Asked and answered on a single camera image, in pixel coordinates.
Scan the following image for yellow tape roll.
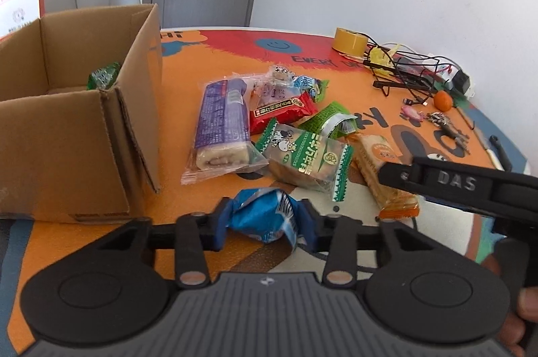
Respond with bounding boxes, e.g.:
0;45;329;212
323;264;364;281
332;27;371;57

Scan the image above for person's right hand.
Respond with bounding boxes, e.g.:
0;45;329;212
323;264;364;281
481;252;538;357

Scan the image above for orange cracker packet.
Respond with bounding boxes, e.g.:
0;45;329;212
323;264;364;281
351;133;421;220

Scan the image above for yellow plastic wrapper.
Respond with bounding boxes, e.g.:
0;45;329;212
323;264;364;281
370;46;396;68

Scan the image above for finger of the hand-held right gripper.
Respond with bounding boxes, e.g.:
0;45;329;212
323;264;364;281
377;156;501;211

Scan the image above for orange tangerine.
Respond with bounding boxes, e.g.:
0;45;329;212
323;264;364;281
434;90;455;109

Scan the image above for green cow print cracker packet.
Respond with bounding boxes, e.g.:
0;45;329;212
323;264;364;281
255;119;354;203

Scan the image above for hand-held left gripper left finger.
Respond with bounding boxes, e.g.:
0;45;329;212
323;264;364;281
87;197;233;290

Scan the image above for black pen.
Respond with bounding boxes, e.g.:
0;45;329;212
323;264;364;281
490;135;513;173

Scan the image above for brown cardboard box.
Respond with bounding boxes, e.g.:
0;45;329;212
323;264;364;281
0;4;164;224

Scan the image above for black charger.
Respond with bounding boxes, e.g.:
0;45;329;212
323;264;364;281
452;70;472;93

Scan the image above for black cable tangle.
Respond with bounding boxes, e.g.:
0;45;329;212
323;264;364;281
361;33;463;106

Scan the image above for colourful printed table mat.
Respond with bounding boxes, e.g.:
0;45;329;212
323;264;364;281
0;28;530;353

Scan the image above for lime green snack packet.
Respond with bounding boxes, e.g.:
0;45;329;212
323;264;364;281
298;100;358;139

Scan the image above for small blue white snack packet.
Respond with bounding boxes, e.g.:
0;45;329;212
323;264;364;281
292;75;330;103

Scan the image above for pink small toy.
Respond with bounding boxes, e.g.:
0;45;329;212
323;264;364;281
399;105;425;121

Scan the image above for small beige snack packet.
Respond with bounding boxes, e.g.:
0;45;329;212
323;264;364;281
267;65;294;82

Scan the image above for red snack packet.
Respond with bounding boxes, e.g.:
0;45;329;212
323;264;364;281
249;90;319;137

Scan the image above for dark green snack packet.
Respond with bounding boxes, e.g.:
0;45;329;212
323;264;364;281
87;63;122;91

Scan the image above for metal keychain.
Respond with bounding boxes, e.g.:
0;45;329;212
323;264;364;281
426;111;471;153

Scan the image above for purple swiss roll packet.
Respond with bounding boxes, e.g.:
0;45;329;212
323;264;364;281
181;77;270;185

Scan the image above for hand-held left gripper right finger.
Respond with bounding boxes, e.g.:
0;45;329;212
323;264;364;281
299;200;476;287

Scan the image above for clear pink snack packet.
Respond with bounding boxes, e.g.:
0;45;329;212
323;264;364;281
246;75;295;109

